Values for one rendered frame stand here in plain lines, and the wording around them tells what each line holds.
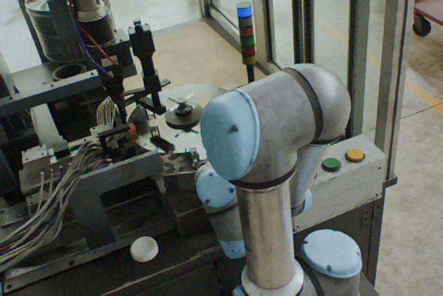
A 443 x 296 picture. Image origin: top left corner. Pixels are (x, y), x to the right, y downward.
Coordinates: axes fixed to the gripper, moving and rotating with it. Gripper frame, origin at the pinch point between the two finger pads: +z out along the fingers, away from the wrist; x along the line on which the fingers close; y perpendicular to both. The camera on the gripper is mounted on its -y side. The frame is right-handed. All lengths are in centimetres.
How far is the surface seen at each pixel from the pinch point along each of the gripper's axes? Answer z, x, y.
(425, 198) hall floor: 89, -47, 103
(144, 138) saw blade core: 5.9, 11.4, -11.7
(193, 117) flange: 8.1, 14.1, 2.7
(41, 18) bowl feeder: 55, 60, -40
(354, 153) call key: -8.9, -3.7, 40.0
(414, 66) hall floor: 178, 12, 154
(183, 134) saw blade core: 4.0, 10.2, -1.0
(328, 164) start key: -10.1, -4.5, 32.4
